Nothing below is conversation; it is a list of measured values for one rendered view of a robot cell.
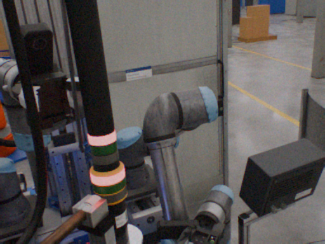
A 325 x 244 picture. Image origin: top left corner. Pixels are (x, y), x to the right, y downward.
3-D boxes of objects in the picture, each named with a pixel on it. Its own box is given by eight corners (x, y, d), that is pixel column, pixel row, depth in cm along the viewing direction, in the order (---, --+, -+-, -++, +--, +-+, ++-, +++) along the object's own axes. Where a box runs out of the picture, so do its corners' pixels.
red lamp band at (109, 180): (112, 189, 39) (110, 180, 39) (84, 182, 41) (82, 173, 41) (131, 171, 43) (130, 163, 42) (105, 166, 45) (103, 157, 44)
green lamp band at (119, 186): (113, 197, 40) (112, 189, 39) (85, 190, 42) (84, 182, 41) (132, 180, 43) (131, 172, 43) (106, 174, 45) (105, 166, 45)
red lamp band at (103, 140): (105, 147, 38) (103, 138, 38) (83, 143, 40) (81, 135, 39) (121, 136, 41) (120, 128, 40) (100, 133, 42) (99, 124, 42)
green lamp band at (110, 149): (106, 157, 39) (105, 148, 38) (84, 153, 40) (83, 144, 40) (122, 146, 41) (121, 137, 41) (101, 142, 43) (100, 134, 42)
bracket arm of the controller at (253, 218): (243, 227, 110) (243, 220, 109) (237, 222, 113) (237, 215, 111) (295, 204, 119) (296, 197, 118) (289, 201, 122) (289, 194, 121)
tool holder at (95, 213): (115, 285, 40) (105, 217, 36) (72, 267, 43) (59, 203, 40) (152, 237, 47) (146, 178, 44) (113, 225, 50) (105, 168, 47)
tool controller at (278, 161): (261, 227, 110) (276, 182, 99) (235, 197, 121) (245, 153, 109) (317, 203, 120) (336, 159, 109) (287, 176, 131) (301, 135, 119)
